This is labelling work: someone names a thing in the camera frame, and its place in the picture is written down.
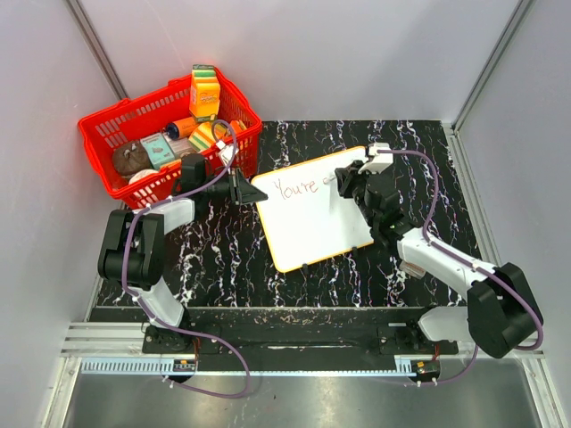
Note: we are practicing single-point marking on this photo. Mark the brown round bread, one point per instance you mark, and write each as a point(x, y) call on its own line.
point(130, 158)

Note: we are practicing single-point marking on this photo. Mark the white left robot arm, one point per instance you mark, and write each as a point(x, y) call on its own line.
point(133, 248)

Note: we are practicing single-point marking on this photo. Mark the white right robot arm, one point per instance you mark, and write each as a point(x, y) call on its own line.
point(500, 311)

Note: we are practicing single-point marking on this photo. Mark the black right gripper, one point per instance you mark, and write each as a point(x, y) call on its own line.
point(348, 177)

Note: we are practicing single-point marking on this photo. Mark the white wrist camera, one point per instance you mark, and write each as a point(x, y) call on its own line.
point(226, 152)
point(380, 157)

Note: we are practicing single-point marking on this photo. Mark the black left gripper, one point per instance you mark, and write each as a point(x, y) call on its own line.
point(244, 192)

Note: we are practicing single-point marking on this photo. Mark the yellow framed whiteboard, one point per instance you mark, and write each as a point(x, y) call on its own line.
point(305, 221)

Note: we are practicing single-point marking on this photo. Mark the yellow green sponge pack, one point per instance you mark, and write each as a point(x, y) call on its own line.
point(206, 135)

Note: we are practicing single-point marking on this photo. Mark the orange sponge daddy box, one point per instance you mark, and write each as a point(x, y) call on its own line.
point(204, 93)

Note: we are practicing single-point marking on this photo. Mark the orange snack packet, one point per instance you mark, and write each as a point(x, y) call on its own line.
point(236, 126)

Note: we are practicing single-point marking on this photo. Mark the red plastic shopping basket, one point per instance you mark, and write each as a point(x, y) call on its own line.
point(106, 130)

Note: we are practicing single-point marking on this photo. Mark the teal small box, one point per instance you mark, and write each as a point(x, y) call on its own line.
point(158, 150)

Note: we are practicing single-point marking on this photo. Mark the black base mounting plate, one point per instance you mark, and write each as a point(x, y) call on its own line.
point(295, 340)

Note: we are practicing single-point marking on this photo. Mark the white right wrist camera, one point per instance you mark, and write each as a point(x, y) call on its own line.
point(380, 157)

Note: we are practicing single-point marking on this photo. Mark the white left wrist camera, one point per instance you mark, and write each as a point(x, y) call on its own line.
point(226, 152)

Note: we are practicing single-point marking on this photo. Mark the orange cylindrical bottle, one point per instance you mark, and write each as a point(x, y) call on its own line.
point(181, 128)

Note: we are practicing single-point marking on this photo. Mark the white round lid container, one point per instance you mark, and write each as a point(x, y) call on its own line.
point(144, 173)

